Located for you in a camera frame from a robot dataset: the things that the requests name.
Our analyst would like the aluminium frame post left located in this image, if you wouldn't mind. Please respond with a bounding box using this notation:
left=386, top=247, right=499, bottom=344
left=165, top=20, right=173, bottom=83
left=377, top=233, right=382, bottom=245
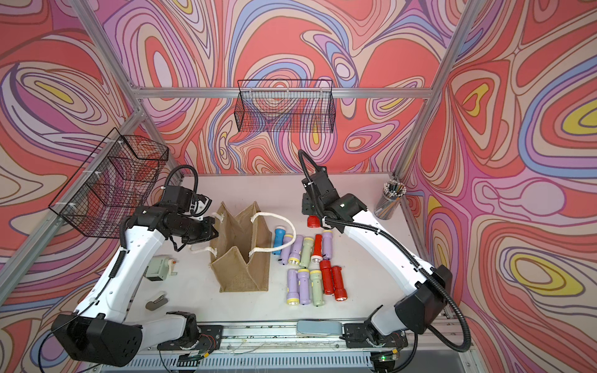
left=69, top=0, right=183, bottom=176

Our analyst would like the black wire basket left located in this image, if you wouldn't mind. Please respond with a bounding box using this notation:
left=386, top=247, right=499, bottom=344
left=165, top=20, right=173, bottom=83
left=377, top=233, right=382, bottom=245
left=48, top=128, right=169, bottom=239

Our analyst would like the brown burlap tote bag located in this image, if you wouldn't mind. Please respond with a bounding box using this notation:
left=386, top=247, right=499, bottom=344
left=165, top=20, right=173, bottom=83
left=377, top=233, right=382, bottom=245
left=198, top=202, right=296, bottom=293

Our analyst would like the grey clip on table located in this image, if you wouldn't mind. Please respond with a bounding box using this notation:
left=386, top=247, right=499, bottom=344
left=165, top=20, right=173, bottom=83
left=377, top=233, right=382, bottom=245
left=145, top=292, right=169, bottom=312

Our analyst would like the green flashlight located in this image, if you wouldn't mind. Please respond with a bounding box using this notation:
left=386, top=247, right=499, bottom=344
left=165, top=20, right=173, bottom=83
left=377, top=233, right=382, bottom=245
left=299, top=237, right=315, bottom=268
left=310, top=270, right=325, bottom=307

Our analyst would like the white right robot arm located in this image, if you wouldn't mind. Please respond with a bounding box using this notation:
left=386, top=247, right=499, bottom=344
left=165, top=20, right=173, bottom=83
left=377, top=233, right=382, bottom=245
left=303, top=182, right=452, bottom=344

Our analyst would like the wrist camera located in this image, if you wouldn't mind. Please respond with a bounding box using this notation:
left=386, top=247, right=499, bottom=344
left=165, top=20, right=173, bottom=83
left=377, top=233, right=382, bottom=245
left=303, top=166, right=334, bottom=195
left=159, top=186, right=212, bottom=218

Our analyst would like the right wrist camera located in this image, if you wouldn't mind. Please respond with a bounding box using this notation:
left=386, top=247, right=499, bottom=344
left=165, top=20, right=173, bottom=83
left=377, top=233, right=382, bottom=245
left=303, top=166, right=334, bottom=195

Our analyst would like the black corrugated cable right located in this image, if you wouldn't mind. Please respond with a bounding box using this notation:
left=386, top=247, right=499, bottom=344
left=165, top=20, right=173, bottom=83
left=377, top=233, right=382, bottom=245
left=297, top=148, right=472, bottom=354

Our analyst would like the blue flashlight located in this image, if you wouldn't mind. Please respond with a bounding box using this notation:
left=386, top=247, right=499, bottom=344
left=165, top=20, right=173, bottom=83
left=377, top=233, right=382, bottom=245
left=273, top=225, right=286, bottom=248

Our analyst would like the black wire basket back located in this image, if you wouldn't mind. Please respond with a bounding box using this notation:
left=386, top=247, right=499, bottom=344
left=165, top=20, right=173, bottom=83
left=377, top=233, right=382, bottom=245
left=234, top=79, right=336, bottom=133

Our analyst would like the green flashlight upper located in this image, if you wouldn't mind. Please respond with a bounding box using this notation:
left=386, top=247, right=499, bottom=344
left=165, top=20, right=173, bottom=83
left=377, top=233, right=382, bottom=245
left=299, top=237, right=315, bottom=268

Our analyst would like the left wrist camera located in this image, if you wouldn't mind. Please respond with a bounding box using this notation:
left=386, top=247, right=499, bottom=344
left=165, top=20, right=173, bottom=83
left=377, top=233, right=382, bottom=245
left=159, top=186, right=212, bottom=218

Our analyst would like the black wire basket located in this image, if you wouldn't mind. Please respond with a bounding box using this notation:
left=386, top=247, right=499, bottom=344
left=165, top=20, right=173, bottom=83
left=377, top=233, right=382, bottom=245
left=48, top=128, right=169, bottom=239
left=234, top=79, right=336, bottom=133

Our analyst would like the green flashlight lower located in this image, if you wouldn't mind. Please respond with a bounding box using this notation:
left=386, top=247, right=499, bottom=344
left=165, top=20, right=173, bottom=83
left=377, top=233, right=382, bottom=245
left=310, top=270, right=325, bottom=307

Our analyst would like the green pencil sharpener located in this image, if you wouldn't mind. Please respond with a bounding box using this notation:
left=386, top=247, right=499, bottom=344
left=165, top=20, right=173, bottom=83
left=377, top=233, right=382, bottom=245
left=144, top=256, right=177, bottom=281

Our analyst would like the purple flashlight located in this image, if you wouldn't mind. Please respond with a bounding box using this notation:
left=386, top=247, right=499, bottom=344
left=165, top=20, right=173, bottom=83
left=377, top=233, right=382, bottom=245
left=322, top=230, right=334, bottom=260
left=286, top=269, right=300, bottom=306
left=288, top=235, right=304, bottom=265
left=278, top=233, right=294, bottom=265
left=297, top=268, right=311, bottom=306

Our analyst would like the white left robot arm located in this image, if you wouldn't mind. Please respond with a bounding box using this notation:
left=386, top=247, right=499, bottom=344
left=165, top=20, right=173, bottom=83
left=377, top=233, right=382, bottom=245
left=51, top=206, right=219, bottom=367

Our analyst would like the metal cup with pencils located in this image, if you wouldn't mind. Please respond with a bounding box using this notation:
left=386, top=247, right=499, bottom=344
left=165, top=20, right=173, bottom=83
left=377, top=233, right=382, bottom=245
left=374, top=179, right=407, bottom=220

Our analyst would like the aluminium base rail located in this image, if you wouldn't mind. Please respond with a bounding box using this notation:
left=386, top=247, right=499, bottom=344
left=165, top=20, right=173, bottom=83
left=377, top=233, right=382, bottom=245
left=92, top=319, right=477, bottom=373

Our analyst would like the red white flashlight upper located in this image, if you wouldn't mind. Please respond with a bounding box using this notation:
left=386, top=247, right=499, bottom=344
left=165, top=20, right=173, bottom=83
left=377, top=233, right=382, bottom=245
left=311, top=234, right=323, bottom=264

